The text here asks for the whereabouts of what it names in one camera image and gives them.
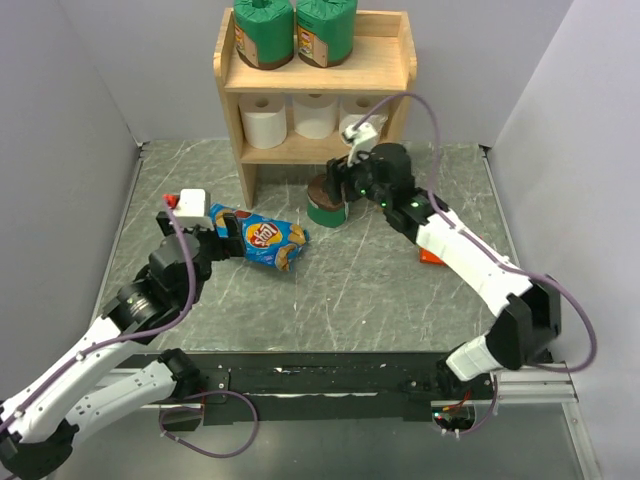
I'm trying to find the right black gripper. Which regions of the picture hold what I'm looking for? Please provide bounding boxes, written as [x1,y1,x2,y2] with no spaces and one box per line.
[319,147,390,209]

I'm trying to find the white paper roll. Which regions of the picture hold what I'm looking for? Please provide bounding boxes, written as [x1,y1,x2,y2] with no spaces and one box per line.
[292,93,338,140]
[239,93,288,149]
[338,95,389,151]

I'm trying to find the green roll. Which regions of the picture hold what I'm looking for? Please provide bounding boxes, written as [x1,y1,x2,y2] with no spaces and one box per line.
[307,174,348,228]
[233,0,294,70]
[296,0,358,68]

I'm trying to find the green roll front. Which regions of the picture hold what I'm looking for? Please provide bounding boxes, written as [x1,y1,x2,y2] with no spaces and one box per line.
[233,0,294,70]

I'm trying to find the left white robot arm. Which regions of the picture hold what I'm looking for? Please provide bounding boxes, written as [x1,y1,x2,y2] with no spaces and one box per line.
[1,212,246,479]

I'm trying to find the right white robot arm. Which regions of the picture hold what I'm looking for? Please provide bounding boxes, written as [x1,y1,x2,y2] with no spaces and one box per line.
[324,143,561,399]

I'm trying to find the wooden two-tier shelf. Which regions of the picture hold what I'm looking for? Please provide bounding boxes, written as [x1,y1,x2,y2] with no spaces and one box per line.
[213,7,418,208]

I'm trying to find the blue Lays chip bag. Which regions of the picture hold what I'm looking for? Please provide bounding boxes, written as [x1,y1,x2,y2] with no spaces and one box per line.
[209,203,310,271]

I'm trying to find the orange razor package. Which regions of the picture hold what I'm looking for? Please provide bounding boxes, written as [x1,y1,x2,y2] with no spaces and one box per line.
[418,234,484,266]

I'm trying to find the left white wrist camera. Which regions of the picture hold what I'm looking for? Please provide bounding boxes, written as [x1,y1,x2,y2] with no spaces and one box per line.
[163,188,214,230]

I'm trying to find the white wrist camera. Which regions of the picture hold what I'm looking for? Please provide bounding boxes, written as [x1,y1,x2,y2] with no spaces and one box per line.
[341,122,379,168]
[163,188,214,230]

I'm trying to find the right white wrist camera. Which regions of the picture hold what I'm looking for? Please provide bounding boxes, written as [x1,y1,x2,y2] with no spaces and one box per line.
[341,122,379,168]

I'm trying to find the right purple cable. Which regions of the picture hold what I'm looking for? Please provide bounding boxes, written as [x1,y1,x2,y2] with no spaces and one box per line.
[349,92,599,436]

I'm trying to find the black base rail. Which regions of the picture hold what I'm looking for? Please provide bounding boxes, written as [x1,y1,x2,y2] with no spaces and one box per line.
[114,349,551,426]

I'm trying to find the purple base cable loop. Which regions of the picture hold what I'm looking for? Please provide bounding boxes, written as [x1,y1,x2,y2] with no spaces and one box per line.
[158,389,261,459]

